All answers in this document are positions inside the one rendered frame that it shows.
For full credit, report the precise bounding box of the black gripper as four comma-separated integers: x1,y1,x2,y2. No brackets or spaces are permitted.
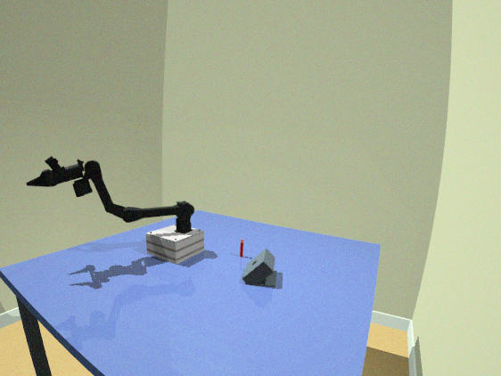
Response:
27,168,71,187

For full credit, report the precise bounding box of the grey sloped panel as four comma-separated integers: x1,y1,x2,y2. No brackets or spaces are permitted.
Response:
242,248,276,287

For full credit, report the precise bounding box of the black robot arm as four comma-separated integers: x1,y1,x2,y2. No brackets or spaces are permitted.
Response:
45,157,194,233

